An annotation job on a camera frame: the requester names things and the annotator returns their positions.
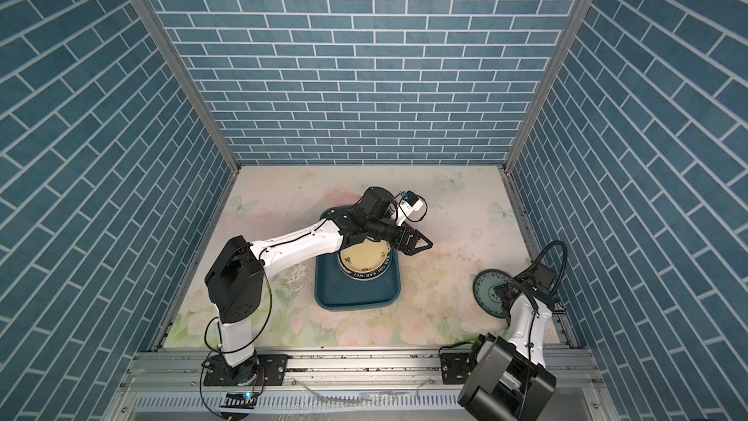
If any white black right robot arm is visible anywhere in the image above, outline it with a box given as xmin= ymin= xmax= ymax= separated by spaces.
xmin=458 ymin=279 xmax=556 ymax=420

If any teal plastic bin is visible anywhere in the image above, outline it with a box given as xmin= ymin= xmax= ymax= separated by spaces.
xmin=314 ymin=243 xmax=401 ymax=312

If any left aluminium corner post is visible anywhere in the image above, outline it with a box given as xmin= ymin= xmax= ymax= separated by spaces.
xmin=129 ymin=0 xmax=241 ymax=175

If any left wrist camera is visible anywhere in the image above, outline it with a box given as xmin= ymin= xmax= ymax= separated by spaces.
xmin=395 ymin=190 xmax=429 ymax=226

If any blue white floral plate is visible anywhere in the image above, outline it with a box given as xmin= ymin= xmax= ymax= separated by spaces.
xmin=473 ymin=269 xmax=510 ymax=319

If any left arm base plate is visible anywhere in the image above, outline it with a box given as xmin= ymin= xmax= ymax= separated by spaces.
xmin=202 ymin=354 xmax=288 ymax=387

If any left controller board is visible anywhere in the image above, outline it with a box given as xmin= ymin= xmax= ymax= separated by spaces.
xmin=220 ymin=392 xmax=260 ymax=410

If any green-rimmed white plate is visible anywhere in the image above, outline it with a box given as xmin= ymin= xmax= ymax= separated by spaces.
xmin=337 ymin=246 xmax=392 ymax=281

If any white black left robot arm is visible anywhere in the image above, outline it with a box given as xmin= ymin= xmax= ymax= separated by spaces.
xmin=205 ymin=186 xmax=434 ymax=386

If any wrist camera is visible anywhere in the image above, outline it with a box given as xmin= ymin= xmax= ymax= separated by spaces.
xmin=515 ymin=263 xmax=558 ymax=295
xmin=395 ymin=190 xmax=429 ymax=226

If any cream yellow floral plate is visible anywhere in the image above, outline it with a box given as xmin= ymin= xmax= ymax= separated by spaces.
xmin=338 ymin=238 xmax=391 ymax=276

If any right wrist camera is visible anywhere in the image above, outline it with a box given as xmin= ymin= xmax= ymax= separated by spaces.
xmin=515 ymin=263 xmax=558 ymax=295

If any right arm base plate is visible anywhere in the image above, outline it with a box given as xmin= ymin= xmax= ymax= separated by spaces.
xmin=439 ymin=351 xmax=475 ymax=385

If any aluminium corner post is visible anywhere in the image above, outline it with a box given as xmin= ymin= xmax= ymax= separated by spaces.
xmin=129 ymin=0 xmax=241 ymax=175
xmin=504 ymin=0 xmax=593 ymax=175

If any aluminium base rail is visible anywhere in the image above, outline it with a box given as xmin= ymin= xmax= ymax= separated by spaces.
xmin=104 ymin=346 xmax=621 ymax=421

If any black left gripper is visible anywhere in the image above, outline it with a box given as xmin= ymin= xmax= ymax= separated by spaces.
xmin=364 ymin=216 xmax=434 ymax=255

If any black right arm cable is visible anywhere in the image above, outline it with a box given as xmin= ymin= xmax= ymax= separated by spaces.
xmin=507 ymin=239 xmax=569 ymax=364

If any right aluminium corner post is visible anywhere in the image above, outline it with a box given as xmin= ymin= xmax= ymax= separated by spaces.
xmin=504 ymin=0 xmax=593 ymax=175

